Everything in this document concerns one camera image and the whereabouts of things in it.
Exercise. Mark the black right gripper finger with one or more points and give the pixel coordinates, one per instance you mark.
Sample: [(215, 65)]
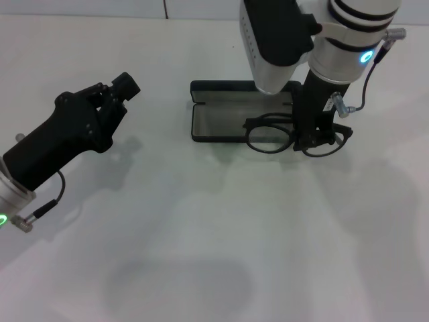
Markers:
[(325, 134), (303, 141)]

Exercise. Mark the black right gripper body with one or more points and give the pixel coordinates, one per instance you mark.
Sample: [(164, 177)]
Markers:
[(315, 104)]

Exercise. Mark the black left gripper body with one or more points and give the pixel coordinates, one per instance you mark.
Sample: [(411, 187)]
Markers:
[(60, 141)]

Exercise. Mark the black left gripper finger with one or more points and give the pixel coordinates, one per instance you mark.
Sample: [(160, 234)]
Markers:
[(115, 110), (125, 82)]

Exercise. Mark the black glasses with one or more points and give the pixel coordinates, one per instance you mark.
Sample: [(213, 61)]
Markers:
[(246, 126)]

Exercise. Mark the black glasses case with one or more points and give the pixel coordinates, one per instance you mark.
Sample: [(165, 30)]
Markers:
[(218, 124)]

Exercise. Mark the silver connector plug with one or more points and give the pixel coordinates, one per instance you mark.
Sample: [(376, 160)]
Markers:
[(20, 136)]

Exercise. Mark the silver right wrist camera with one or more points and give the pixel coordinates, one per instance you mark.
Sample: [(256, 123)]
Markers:
[(278, 43)]

